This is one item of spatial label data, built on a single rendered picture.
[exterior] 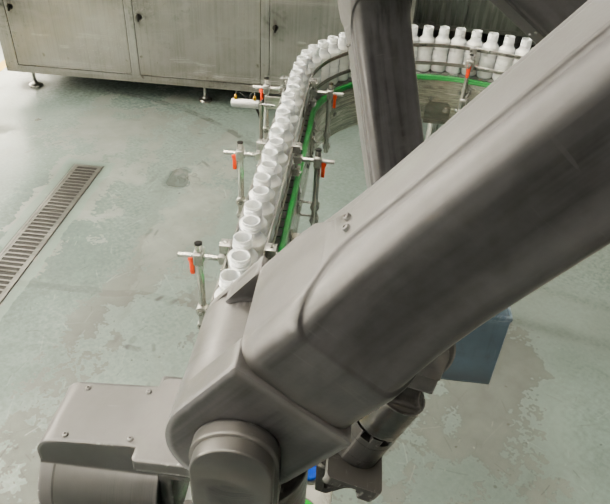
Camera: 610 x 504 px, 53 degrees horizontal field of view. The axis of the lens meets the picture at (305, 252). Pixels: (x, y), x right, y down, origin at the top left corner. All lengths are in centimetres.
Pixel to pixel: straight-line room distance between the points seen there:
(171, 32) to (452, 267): 426
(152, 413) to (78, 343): 239
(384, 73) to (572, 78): 40
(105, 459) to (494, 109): 23
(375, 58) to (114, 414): 38
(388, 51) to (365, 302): 39
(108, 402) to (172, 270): 266
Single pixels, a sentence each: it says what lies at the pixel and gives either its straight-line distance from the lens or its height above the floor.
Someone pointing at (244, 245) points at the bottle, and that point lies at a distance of 117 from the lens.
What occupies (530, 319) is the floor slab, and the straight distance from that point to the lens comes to 294.
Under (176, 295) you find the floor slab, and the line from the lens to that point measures 283.
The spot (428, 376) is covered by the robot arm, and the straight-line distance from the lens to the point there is 61.
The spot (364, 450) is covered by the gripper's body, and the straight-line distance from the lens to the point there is 68.
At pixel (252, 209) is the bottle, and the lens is 126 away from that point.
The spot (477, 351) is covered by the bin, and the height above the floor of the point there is 84.
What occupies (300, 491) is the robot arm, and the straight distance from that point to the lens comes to 31.
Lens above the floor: 185
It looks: 37 degrees down
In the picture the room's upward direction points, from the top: 3 degrees clockwise
